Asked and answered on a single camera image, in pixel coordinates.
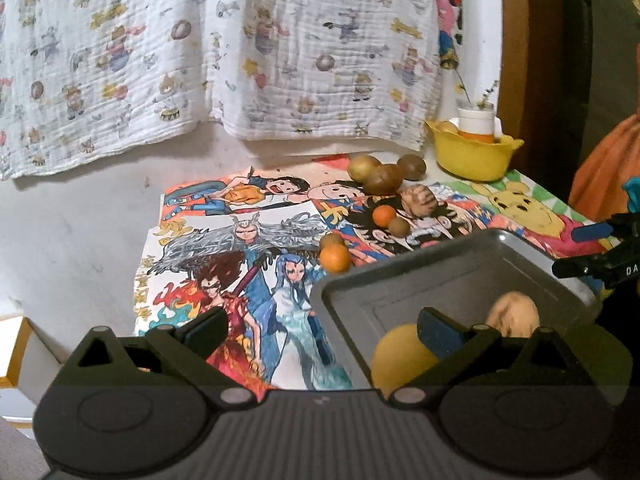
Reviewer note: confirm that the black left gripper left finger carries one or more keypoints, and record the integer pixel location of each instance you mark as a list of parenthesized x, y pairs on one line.
[(164, 355)]

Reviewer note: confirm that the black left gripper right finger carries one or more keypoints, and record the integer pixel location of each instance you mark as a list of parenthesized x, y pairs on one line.
[(478, 361)]

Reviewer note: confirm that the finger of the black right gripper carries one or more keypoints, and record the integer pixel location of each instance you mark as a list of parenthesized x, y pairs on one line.
[(597, 266), (592, 231)]

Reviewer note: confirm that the large yellow round fruit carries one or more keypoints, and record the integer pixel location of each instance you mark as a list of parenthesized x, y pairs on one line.
[(398, 358)]

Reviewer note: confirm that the striped pepino melon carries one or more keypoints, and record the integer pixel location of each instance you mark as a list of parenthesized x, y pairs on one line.
[(514, 315), (418, 201)]

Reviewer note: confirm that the small brown round fruit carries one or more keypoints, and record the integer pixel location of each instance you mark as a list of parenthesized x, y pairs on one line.
[(399, 227)]

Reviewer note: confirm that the small orange tangerine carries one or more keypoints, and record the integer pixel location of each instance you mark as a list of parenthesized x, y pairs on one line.
[(335, 258), (383, 215)]

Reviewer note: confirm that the brown oval fruit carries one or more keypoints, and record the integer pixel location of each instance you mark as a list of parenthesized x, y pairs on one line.
[(384, 179)]

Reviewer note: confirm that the dark brown kiwi fruit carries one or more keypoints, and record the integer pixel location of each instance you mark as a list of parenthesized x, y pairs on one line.
[(413, 167)]

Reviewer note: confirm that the yellow-green potato-like fruit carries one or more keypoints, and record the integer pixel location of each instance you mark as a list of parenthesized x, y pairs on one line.
[(361, 166)]

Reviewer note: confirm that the small tan round fruit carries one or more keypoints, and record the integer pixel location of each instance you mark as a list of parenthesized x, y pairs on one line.
[(330, 239)]

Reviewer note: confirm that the orange cloth garment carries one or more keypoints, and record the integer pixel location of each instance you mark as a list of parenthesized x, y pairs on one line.
[(597, 190)]

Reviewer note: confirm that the teal cloth ribbon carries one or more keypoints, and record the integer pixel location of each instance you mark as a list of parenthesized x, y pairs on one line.
[(632, 190)]

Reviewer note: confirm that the winnie pooh drawing sheet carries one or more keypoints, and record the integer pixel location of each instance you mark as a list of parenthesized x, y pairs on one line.
[(529, 210)]

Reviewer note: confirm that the metal baking tray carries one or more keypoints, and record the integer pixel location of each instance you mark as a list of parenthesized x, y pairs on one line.
[(462, 278)]

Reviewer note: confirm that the white box yellow tape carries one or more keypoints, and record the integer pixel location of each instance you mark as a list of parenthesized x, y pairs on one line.
[(27, 368)]

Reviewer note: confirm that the colourful anime poster mat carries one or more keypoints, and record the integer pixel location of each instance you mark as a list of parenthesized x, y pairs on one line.
[(248, 243)]

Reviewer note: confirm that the yellow plastic bowl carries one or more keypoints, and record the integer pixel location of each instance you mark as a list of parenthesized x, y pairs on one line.
[(472, 160)]

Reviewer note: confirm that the white orange plastic jar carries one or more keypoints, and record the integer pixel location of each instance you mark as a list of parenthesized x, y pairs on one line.
[(477, 122)]

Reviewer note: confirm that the dry plant twig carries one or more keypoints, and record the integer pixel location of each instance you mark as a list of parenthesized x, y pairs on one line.
[(470, 101)]

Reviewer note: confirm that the fruit inside yellow bowl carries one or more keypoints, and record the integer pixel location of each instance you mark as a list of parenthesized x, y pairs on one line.
[(448, 127)]

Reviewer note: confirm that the white printed muslin cloth left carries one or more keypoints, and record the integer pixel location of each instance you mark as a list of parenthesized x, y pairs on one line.
[(86, 79)]

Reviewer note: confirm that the white printed muslin cloth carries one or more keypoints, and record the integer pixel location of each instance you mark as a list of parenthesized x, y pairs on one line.
[(320, 69), (86, 79)]

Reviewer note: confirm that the white printed muslin cloth right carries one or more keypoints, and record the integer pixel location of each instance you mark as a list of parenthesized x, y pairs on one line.
[(320, 69)]

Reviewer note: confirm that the brown wooden door frame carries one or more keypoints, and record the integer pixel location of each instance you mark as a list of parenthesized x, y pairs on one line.
[(544, 82)]

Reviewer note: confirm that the cartoon wall sticker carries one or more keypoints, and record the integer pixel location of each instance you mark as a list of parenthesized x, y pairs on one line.
[(449, 23)]

